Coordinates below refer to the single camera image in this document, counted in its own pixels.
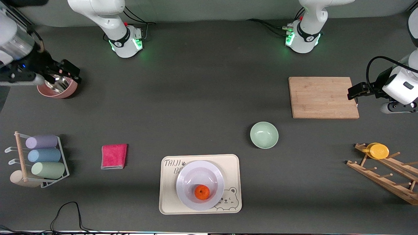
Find pale green bowl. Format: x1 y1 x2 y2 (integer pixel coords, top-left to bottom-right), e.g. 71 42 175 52
250 121 279 149

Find green cup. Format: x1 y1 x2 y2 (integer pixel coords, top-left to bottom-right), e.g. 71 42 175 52
31 161 66 180

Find beige cup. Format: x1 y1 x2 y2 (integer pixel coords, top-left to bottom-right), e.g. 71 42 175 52
10 170 41 188

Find beige bear print tray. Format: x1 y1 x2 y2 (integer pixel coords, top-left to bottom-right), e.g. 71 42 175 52
159 154 243 215

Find black base cables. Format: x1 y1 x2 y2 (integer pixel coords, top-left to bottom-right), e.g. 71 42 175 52
123 3 158 26
246 7 306 37

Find black left base cables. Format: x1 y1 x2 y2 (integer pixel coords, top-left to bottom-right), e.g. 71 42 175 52
246 7 306 37

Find blue cup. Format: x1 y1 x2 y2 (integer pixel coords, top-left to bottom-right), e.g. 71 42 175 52
27 148 62 163

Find wooden peg rack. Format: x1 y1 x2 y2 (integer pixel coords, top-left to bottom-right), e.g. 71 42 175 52
346 143 418 206

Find wooden cutting board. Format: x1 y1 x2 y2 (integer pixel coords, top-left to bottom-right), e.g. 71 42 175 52
288 77 360 119

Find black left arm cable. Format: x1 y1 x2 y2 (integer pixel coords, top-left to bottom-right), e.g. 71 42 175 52
365 56 418 87

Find black right base cables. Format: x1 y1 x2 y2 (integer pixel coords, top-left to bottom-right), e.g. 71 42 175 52
123 3 158 26

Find pink folded cloth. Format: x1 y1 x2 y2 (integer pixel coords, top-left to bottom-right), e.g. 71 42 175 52
101 143 128 170

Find yellow mug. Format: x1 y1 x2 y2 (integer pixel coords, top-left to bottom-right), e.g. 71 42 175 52
365 143 390 160

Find black cable loop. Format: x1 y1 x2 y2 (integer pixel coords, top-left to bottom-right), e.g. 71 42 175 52
0 201 110 235

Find purple cup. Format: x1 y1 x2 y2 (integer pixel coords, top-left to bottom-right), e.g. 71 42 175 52
25 135 59 150

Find pink bowl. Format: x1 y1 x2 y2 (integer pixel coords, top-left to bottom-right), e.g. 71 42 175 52
37 74 78 99

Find orange fruit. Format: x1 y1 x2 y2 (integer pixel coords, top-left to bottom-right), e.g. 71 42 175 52
194 184 210 200

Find metal scoop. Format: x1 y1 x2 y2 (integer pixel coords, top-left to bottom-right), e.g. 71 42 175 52
44 74 73 94

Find white wire cup rack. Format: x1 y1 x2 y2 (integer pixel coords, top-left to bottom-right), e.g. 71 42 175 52
5 131 70 189

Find white round plate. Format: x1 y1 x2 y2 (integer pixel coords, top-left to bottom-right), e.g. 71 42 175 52
176 160 225 211

